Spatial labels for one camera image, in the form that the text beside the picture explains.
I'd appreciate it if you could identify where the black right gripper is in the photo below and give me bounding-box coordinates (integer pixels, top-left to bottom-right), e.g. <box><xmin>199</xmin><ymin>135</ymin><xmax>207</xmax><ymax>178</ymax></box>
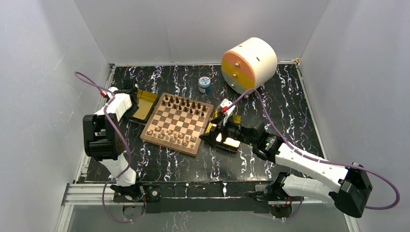
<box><xmin>199</xmin><ymin>113</ymin><xmax>255</xmax><ymax>149</ymax></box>

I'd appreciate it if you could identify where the white king chess piece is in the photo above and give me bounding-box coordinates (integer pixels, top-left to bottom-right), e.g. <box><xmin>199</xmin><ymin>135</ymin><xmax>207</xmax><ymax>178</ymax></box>
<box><xmin>170</xmin><ymin>134</ymin><xmax>176</xmax><ymax>143</ymax></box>

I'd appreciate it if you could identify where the white queen chess piece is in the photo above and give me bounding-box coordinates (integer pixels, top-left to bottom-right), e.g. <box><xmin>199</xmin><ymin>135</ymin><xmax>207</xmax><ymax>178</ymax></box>
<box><xmin>164</xmin><ymin>133</ymin><xmax>170</xmax><ymax>141</ymax></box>

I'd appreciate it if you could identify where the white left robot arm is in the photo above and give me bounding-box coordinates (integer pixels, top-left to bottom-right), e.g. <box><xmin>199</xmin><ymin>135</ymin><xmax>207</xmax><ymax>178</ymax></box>
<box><xmin>83</xmin><ymin>79</ymin><xmax>145</xmax><ymax>201</ymax></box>

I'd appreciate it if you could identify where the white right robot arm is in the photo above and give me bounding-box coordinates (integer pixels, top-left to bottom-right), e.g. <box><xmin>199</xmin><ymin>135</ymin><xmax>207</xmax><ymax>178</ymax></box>
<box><xmin>200</xmin><ymin>119</ymin><xmax>373</xmax><ymax>218</ymax></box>

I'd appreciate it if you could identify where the gold tin with white pieces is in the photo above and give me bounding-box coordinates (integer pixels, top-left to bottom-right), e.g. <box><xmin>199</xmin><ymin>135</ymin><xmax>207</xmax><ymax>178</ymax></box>
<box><xmin>130</xmin><ymin>89</ymin><xmax>159</xmax><ymax>125</ymax></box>

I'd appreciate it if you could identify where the wooden chess board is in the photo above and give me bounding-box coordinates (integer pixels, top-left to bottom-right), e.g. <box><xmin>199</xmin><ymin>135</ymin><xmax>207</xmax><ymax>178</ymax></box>
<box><xmin>140</xmin><ymin>93</ymin><xmax>214</xmax><ymax>157</ymax></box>

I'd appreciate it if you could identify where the row of dark chess pieces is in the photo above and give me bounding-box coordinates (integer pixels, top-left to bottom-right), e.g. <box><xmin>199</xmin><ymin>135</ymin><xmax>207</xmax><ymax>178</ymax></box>
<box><xmin>156</xmin><ymin>93</ymin><xmax>212</xmax><ymax>117</ymax></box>

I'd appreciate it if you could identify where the empty gold square tin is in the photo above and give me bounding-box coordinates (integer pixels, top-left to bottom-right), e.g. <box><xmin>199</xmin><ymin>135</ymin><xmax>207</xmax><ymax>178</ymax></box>
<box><xmin>199</xmin><ymin>109</ymin><xmax>241</xmax><ymax>153</ymax></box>

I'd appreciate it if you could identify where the small blue white jar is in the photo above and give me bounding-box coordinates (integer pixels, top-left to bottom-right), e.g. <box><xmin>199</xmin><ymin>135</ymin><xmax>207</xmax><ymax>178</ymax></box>
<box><xmin>198</xmin><ymin>76</ymin><xmax>211</xmax><ymax>93</ymax></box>

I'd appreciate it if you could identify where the round pastel drawer cabinet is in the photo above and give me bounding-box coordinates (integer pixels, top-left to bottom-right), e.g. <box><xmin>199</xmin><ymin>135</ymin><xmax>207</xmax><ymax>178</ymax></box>
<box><xmin>221</xmin><ymin>37</ymin><xmax>278</xmax><ymax>94</ymax></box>

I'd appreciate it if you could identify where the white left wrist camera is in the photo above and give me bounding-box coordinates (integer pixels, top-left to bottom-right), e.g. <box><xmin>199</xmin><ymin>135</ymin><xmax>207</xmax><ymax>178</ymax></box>
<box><xmin>107</xmin><ymin>87</ymin><xmax>118</xmax><ymax>97</ymax></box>

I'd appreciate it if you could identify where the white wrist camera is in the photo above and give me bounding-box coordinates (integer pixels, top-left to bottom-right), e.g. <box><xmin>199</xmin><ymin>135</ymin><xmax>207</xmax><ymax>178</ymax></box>
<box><xmin>220</xmin><ymin>98</ymin><xmax>236</xmax><ymax>126</ymax></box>
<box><xmin>107</xmin><ymin>87</ymin><xmax>118</xmax><ymax>97</ymax></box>

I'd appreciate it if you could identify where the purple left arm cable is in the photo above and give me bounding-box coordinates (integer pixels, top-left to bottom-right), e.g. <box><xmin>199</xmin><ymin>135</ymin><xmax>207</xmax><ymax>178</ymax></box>
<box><xmin>74</xmin><ymin>71</ymin><xmax>146</xmax><ymax>224</ymax></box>

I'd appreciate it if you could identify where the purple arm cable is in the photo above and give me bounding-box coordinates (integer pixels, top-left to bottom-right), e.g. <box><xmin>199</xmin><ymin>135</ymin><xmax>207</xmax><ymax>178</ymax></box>
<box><xmin>74</xmin><ymin>71</ymin><xmax>146</xmax><ymax>224</ymax></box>
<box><xmin>221</xmin><ymin>88</ymin><xmax>400</xmax><ymax>221</ymax></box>

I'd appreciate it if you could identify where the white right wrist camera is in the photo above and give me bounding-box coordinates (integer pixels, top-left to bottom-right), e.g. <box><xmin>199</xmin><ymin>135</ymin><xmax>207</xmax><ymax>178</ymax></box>
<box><xmin>220</xmin><ymin>98</ymin><xmax>236</xmax><ymax>126</ymax></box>

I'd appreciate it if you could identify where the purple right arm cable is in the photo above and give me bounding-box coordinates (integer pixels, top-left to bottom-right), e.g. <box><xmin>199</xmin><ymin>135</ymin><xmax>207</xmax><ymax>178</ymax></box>
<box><xmin>221</xmin><ymin>88</ymin><xmax>400</xmax><ymax>221</ymax></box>

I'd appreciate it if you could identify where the aluminium front rail frame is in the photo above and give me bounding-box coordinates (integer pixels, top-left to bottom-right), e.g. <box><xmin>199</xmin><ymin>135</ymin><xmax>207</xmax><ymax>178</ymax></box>
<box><xmin>57</xmin><ymin>181</ymin><xmax>359</xmax><ymax>232</ymax></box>

